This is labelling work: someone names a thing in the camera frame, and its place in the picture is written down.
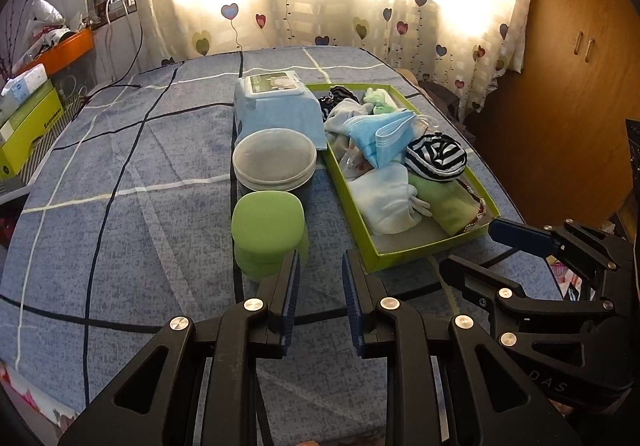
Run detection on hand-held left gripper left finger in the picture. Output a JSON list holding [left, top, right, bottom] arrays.
[[57, 250, 302, 446]]

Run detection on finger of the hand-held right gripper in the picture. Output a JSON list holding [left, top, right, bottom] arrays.
[[489, 219, 640, 273], [439, 253, 618, 343]]

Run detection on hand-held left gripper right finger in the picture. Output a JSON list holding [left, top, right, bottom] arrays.
[[341, 250, 583, 446]]

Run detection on green shallow cardboard box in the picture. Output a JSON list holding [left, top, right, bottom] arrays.
[[305, 82, 502, 273]]

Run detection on green towel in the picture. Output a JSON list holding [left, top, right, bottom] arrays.
[[410, 173, 493, 236]]

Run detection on light blue baby mitten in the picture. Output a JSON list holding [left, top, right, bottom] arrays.
[[347, 163, 433, 237]]

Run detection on wide striped black white sock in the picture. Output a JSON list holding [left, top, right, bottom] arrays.
[[404, 132, 468, 183]]

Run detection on clear plastic packet red contents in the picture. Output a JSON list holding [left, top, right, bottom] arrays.
[[337, 146, 371, 177]]

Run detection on blue face mask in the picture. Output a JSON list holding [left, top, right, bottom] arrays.
[[344, 110, 426, 167]]

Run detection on grey sock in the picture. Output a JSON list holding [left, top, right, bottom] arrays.
[[324, 99, 371, 152]]

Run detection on green plastic bag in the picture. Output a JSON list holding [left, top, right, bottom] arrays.
[[362, 87, 401, 116]]

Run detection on thin striped black white cloth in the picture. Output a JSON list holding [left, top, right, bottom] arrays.
[[320, 85, 361, 122]]

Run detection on green jar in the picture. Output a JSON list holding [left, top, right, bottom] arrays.
[[231, 191, 310, 283]]

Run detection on clear round lidded container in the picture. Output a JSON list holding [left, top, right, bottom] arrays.
[[232, 127, 318, 199]]

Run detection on blue checked bed sheet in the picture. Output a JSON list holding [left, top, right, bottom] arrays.
[[0, 45, 561, 446]]

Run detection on dark dotted cloth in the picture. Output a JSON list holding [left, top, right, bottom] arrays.
[[417, 80, 466, 122]]

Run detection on wet wipes pack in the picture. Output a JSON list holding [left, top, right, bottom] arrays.
[[234, 70, 328, 149]]

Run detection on floral printed bed cover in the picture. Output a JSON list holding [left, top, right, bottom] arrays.
[[0, 361, 76, 427]]

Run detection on striped cardboard box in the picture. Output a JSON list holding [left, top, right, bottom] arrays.
[[0, 123, 76, 197]]

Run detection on lime green box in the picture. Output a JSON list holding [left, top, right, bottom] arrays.
[[0, 89, 63, 177]]

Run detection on flat white green box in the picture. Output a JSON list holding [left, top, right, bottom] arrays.
[[0, 81, 56, 137]]

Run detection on orange tray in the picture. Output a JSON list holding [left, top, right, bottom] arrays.
[[10, 28, 96, 77]]

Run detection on blue tissue box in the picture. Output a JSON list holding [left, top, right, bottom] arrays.
[[0, 65, 48, 107]]

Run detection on white plastic bag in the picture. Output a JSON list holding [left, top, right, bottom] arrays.
[[27, 0, 66, 34]]

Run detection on purple decorative branches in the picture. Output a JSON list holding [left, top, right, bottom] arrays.
[[0, 0, 26, 77]]

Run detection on black cable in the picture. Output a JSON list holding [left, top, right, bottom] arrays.
[[82, 1, 146, 100]]

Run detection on white cable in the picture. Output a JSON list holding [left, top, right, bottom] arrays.
[[102, 0, 118, 83]]

